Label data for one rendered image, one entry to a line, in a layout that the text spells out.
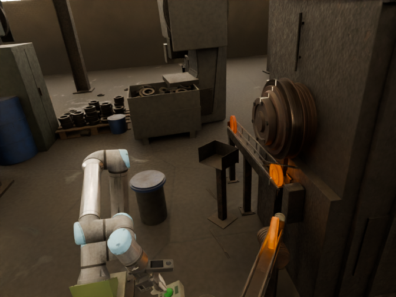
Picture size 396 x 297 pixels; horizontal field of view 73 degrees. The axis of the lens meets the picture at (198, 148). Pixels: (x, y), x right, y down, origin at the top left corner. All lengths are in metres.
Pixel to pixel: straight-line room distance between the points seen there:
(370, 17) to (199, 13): 3.04
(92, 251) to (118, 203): 0.35
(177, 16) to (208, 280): 3.17
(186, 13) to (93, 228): 3.28
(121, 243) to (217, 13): 3.52
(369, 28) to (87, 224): 1.31
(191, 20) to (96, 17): 7.87
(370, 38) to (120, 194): 1.45
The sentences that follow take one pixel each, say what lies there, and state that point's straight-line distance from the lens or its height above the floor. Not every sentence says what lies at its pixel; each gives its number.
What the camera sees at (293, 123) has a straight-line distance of 1.43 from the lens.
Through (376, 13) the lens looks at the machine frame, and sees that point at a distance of 1.21.
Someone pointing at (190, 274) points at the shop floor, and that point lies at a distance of 2.18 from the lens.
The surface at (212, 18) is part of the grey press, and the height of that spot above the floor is 1.64.
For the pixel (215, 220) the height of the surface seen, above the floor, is 0.01.
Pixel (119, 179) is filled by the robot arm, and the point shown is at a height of 0.85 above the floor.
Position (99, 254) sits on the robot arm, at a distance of 1.90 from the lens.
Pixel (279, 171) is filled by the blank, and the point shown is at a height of 0.79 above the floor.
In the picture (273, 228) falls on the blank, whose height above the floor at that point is 0.77.
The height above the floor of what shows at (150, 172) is 0.43.
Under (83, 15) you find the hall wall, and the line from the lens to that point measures 11.70.
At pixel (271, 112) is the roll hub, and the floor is 1.20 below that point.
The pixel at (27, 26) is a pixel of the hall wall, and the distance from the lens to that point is 12.31.
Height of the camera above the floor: 1.70
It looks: 26 degrees down
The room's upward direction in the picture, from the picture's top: 4 degrees counter-clockwise
